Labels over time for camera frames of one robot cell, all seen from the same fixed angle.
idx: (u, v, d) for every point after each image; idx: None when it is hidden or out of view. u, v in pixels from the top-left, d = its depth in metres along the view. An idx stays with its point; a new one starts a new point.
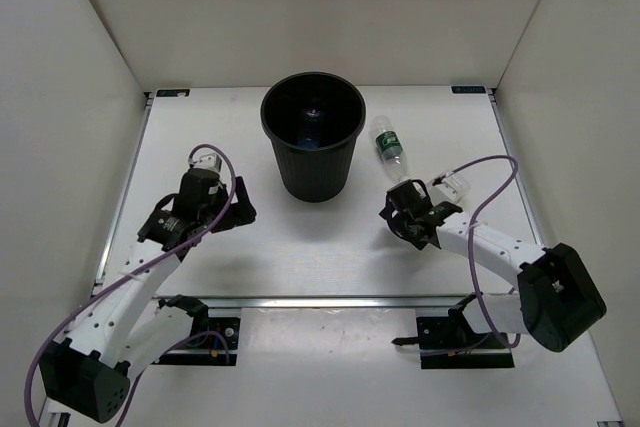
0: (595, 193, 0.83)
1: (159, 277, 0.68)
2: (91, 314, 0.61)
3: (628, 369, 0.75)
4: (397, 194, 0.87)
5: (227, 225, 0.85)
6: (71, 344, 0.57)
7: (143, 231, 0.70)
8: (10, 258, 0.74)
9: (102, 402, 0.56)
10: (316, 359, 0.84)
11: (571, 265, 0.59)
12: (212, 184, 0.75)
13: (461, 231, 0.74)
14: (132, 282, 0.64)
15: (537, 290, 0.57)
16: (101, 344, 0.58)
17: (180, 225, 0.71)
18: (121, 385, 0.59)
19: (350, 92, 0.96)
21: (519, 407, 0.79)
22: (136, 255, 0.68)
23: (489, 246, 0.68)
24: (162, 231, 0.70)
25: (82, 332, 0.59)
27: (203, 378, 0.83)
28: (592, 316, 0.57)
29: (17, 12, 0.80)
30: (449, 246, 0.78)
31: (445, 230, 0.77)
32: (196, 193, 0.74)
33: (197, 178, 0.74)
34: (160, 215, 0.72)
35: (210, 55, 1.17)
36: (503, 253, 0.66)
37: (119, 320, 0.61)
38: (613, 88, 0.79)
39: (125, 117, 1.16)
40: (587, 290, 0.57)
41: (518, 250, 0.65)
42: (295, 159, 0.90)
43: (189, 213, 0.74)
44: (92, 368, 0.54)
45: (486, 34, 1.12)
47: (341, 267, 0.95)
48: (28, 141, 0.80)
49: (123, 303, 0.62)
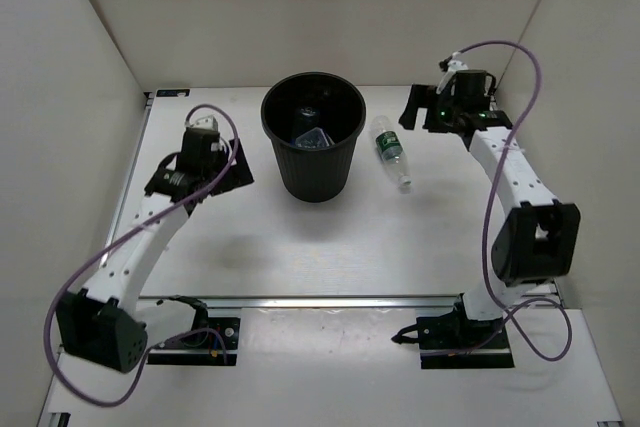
0: (595, 191, 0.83)
1: (168, 231, 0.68)
2: (106, 265, 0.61)
3: (627, 368, 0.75)
4: (461, 86, 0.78)
5: (228, 186, 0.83)
6: (88, 293, 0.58)
7: (150, 187, 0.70)
8: (11, 259, 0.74)
9: (123, 353, 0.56)
10: (316, 359, 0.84)
11: (565, 226, 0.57)
12: (213, 141, 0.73)
13: (495, 147, 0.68)
14: (144, 233, 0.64)
15: (517, 221, 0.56)
16: (119, 291, 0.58)
17: (186, 181, 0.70)
18: (138, 337, 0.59)
19: (349, 91, 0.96)
21: (519, 408, 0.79)
22: (145, 208, 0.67)
23: (508, 171, 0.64)
24: (168, 187, 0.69)
25: (98, 282, 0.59)
27: (204, 378, 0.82)
28: (553, 273, 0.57)
29: (17, 12, 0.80)
30: (479, 152, 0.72)
31: (480, 137, 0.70)
32: (196, 150, 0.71)
33: (197, 135, 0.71)
34: (164, 172, 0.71)
35: (210, 54, 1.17)
36: (514, 184, 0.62)
37: (134, 269, 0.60)
38: (611, 86, 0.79)
39: (125, 116, 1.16)
40: (563, 252, 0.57)
41: (532, 191, 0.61)
42: (296, 160, 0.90)
43: (190, 168, 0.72)
44: (109, 313, 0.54)
45: (485, 35, 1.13)
47: (342, 267, 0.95)
48: (29, 141, 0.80)
49: (137, 253, 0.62)
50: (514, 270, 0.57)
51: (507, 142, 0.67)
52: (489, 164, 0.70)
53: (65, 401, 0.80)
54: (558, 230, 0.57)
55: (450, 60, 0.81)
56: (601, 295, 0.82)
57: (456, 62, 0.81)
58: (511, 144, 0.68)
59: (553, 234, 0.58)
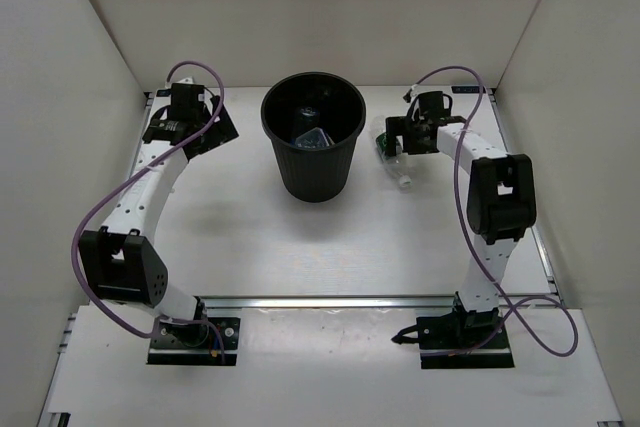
0: (595, 191, 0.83)
1: (170, 173, 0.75)
2: (120, 204, 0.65)
3: (627, 367, 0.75)
4: (421, 103, 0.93)
5: (214, 144, 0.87)
6: (108, 230, 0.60)
7: (147, 136, 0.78)
8: (11, 259, 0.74)
9: (150, 283, 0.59)
10: (315, 359, 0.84)
11: (522, 174, 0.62)
12: (200, 92, 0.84)
13: (455, 133, 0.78)
14: (151, 173, 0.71)
15: (478, 173, 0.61)
16: (138, 222, 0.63)
17: (180, 126, 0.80)
18: (160, 271, 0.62)
19: (349, 92, 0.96)
21: (520, 408, 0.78)
22: (147, 154, 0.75)
23: (468, 144, 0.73)
24: (165, 132, 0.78)
25: (116, 219, 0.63)
27: (203, 379, 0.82)
28: (522, 219, 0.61)
29: (16, 12, 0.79)
30: (444, 146, 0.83)
31: (444, 132, 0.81)
32: (185, 100, 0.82)
33: (184, 86, 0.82)
34: (159, 123, 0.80)
35: (210, 54, 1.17)
36: (474, 150, 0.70)
37: (148, 204, 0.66)
38: (610, 85, 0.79)
39: (125, 116, 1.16)
40: (526, 199, 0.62)
41: (488, 152, 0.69)
42: (295, 160, 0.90)
43: (182, 119, 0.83)
44: (134, 241, 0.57)
45: (486, 35, 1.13)
47: (342, 266, 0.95)
48: (29, 141, 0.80)
49: (148, 189, 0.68)
50: (485, 221, 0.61)
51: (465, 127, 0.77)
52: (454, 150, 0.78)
53: (65, 402, 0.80)
54: (519, 181, 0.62)
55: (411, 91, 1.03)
56: (600, 295, 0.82)
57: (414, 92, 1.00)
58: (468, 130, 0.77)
59: (515, 187, 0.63)
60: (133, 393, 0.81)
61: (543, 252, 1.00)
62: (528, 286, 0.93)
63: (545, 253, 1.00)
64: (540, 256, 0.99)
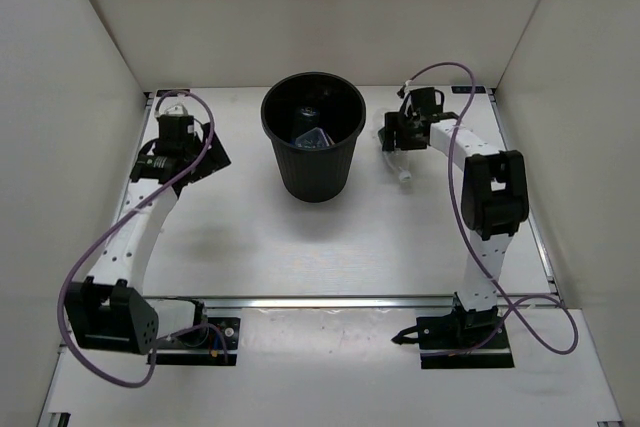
0: (595, 191, 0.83)
1: (160, 212, 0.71)
2: (106, 251, 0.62)
3: (627, 367, 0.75)
4: (414, 98, 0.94)
5: (206, 172, 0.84)
6: (94, 280, 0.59)
7: (135, 174, 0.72)
8: (10, 259, 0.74)
9: (138, 331, 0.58)
10: (316, 359, 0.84)
11: (515, 167, 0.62)
12: (189, 123, 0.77)
13: (448, 130, 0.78)
14: (138, 216, 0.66)
15: (471, 170, 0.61)
16: (125, 272, 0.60)
17: (169, 161, 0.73)
18: (150, 318, 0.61)
19: (349, 91, 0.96)
21: (519, 408, 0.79)
22: (135, 193, 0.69)
23: (461, 141, 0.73)
24: (153, 169, 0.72)
25: (103, 269, 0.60)
27: (203, 379, 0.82)
28: (514, 212, 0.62)
29: (17, 12, 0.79)
30: (437, 142, 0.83)
31: (436, 128, 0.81)
32: (175, 132, 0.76)
33: (174, 118, 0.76)
34: (147, 158, 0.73)
35: (210, 54, 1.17)
36: (467, 148, 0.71)
37: (136, 250, 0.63)
38: (611, 85, 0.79)
39: (125, 116, 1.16)
40: (518, 192, 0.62)
41: (479, 148, 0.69)
42: (295, 160, 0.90)
43: (172, 153, 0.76)
44: (121, 293, 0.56)
45: (486, 35, 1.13)
47: (341, 267, 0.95)
48: (29, 141, 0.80)
49: (135, 234, 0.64)
50: (479, 217, 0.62)
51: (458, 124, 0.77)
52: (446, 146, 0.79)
53: (65, 402, 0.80)
54: (511, 176, 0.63)
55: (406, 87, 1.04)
56: (600, 296, 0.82)
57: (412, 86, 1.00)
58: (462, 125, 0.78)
59: (508, 183, 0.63)
60: (133, 392, 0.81)
61: (543, 252, 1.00)
62: (529, 286, 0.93)
63: (544, 253, 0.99)
64: (540, 256, 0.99)
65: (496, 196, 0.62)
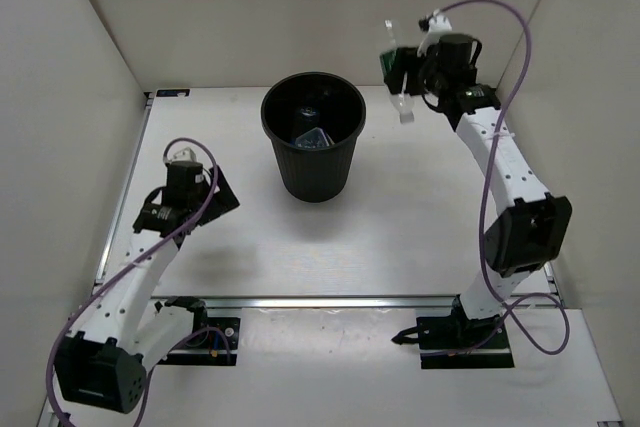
0: (596, 191, 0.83)
1: (161, 265, 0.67)
2: (100, 305, 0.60)
3: (628, 368, 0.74)
4: (442, 55, 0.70)
5: (214, 215, 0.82)
6: (85, 336, 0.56)
7: (138, 223, 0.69)
8: (10, 259, 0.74)
9: (124, 392, 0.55)
10: (315, 359, 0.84)
11: (558, 221, 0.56)
12: (197, 172, 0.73)
13: (485, 134, 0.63)
14: (136, 270, 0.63)
15: (509, 224, 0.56)
16: (116, 330, 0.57)
17: (173, 213, 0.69)
18: (138, 374, 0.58)
19: (349, 91, 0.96)
21: (519, 408, 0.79)
22: (135, 244, 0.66)
23: (500, 163, 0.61)
24: (156, 221, 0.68)
25: (94, 324, 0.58)
27: (203, 378, 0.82)
28: (541, 257, 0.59)
29: (17, 12, 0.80)
30: (463, 133, 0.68)
31: (470, 123, 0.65)
32: (181, 182, 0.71)
33: (181, 168, 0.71)
34: (151, 207, 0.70)
35: (210, 54, 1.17)
36: (508, 179, 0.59)
37: (130, 307, 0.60)
38: (611, 85, 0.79)
39: (125, 116, 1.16)
40: (552, 241, 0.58)
41: (524, 186, 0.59)
42: (296, 160, 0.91)
43: (177, 203, 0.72)
44: (109, 354, 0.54)
45: (486, 34, 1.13)
47: (341, 267, 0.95)
48: (29, 141, 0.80)
49: (131, 291, 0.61)
50: (504, 261, 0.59)
51: (499, 129, 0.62)
52: (477, 148, 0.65)
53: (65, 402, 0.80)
54: (551, 227, 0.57)
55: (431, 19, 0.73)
56: (601, 296, 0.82)
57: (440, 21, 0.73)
58: (501, 129, 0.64)
59: (545, 231, 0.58)
60: None
61: None
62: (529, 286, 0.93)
63: None
64: None
65: (528, 242, 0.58)
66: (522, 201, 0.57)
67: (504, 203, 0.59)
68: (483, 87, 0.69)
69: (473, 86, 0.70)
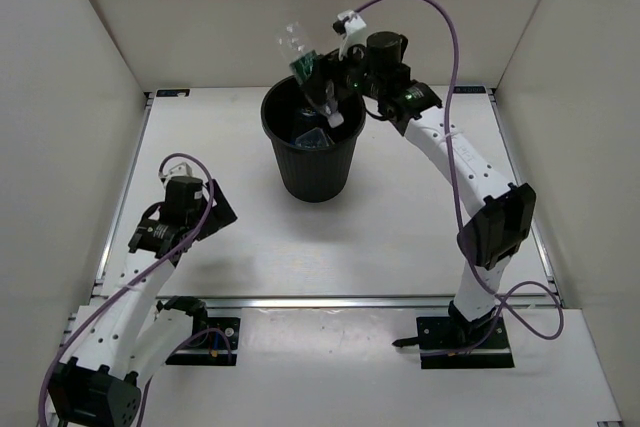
0: (596, 192, 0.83)
1: (156, 286, 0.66)
2: (94, 330, 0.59)
3: (628, 368, 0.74)
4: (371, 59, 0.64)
5: (213, 229, 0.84)
6: (78, 361, 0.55)
7: (134, 242, 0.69)
8: (10, 259, 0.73)
9: (117, 415, 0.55)
10: (315, 359, 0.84)
11: (527, 206, 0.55)
12: (197, 188, 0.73)
13: (436, 136, 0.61)
14: (131, 294, 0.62)
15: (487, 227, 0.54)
16: (109, 357, 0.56)
17: (170, 230, 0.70)
18: (133, 396, 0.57)
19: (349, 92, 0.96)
21: (519, 407, 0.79)
22: (129, 267, 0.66)
23: (459, 164, 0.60)
24: (153, 239, 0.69)
25: (87, 349, 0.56)
27: (203, 378, 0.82)
28: (515, 241, 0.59)
29: (18, 12, 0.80)
30: (414, 139, 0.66)
31: (417, 128, 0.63)
32: (181, 200, 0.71)
33: (180, 186, 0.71)
34: (148, 224, 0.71)
35: (209, 54, 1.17)
36: (471, 179, 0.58)
37: (123, 333, 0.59)
38: (611, 85, 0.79)
39: (124, 116, 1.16)
40: (523, 223, 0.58)
41: (488, 181, 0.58)
42: (295, 161, 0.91)
43: (175, 220, 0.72)
44: (101, 382, 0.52)
45: (486, 35, 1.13)
47: (341, 267, 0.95)
48: (29, 141, 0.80)
49: (124, 316, 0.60)
50: (485, 256, 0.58)
51: (448, 129, 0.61)
52: (432, 151, 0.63)
53: None
54: (522, 212, 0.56)
55: (346, 22, 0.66)
56: (600, 296, 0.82)
57: (353, 23, 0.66)
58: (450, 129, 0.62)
59: (515, 217, 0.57)
60: None
61: (543, 252, 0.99)
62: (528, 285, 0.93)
63: (544, 253, 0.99)
64: (539, 256, 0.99)
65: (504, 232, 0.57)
66: (491, 198, 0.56)
67: (475, 203, 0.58)
68: (422, 85, 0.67)
69: (411, 87, 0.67)
